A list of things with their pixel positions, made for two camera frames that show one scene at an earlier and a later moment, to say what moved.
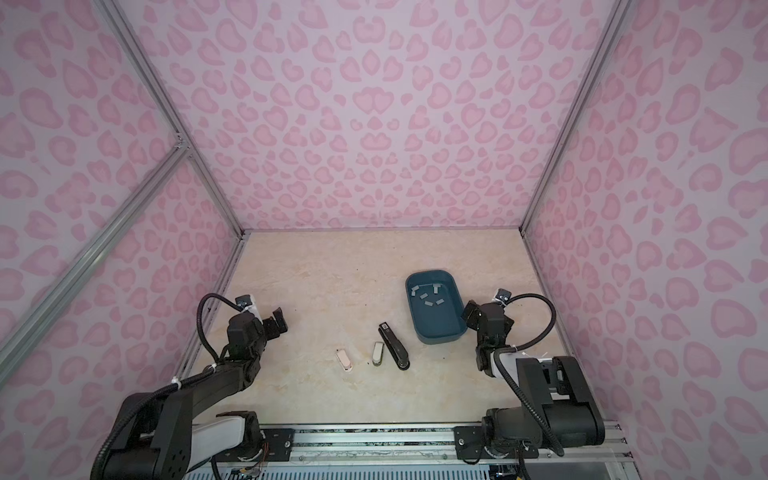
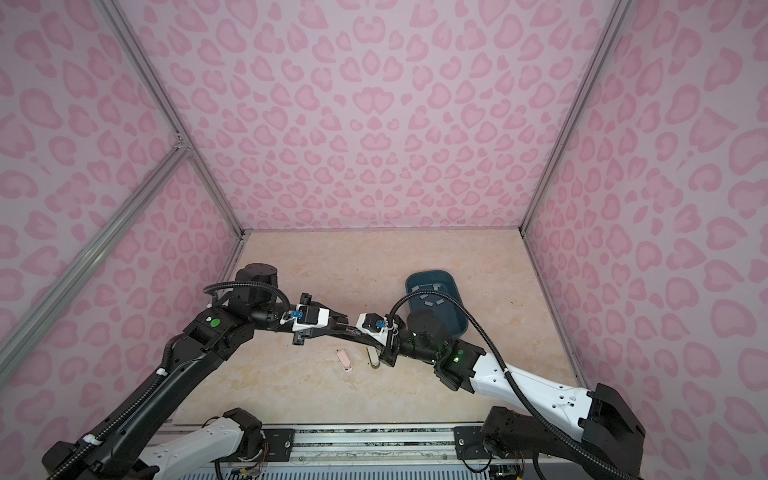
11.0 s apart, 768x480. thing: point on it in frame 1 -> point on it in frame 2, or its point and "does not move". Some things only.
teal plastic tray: [435, 306] does not move
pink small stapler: [344, 359] does not move
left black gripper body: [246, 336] -> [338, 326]
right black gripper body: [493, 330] -> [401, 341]
